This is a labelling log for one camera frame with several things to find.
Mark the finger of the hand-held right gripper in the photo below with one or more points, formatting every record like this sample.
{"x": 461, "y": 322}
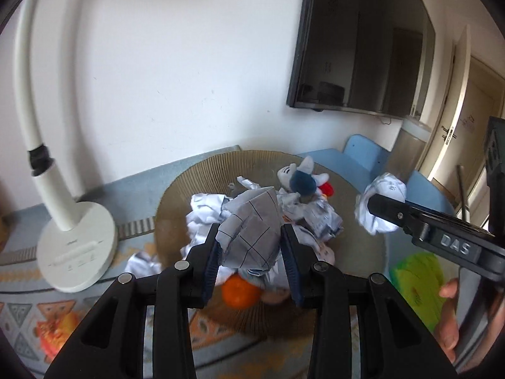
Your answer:
{"x": 390, "y": 209}

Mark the black wall television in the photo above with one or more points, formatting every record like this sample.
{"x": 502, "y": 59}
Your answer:
{"x": 355, "y": 39}

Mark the beige trash bin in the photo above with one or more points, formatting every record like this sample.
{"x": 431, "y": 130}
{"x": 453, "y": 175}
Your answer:
{"x": 412, "y": 146}

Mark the grey metal rod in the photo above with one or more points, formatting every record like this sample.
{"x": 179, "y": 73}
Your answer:
{"x": 463, "y": 189}

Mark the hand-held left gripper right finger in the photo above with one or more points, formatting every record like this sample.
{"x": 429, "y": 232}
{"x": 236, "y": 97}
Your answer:
{"x": 291, "y": 268}

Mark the white desk lamp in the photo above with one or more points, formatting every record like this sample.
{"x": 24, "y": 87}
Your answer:
{"x": 75, "y": 241}

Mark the orange fruit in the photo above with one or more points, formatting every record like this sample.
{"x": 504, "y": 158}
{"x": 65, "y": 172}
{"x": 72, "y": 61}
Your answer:
{"x": 240, "y": 294}

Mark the white paper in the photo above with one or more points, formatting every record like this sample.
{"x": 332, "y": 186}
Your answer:
{"x": 380, "y": 189}
{"x": 203, "y": 209}
{"x": 315, "y": 217}
{"x": 142, "y": 264}
{"x": 246, "y": 183}

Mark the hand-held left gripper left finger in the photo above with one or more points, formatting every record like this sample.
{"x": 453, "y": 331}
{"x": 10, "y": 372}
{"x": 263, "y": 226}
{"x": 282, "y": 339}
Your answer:
{"x": 209, "y": 268}

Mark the blue chair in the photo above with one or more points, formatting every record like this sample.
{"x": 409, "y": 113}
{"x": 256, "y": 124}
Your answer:
{"x": 361, "y": 152}

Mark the grid-lined paper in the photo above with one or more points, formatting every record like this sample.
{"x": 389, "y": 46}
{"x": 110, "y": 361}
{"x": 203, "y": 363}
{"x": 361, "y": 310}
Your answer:
{"x": 252, "y": 229}

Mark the round woven basket tray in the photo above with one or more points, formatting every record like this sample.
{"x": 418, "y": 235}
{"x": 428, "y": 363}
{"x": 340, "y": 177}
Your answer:
{"x": 189, "y": 173}

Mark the green plastic toy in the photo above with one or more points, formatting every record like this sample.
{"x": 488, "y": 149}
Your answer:
{"x": 418, "y": 284}

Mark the person's right hand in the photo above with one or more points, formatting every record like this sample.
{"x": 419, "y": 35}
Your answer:
{"x": 447, "y": 331}

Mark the beige door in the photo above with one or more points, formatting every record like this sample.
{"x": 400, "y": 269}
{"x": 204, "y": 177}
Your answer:
{"x": 473, "y": 106}

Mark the white cat plush toy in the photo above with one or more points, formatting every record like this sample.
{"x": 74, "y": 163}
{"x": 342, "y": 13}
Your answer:
{"x": 300, "y": 177}

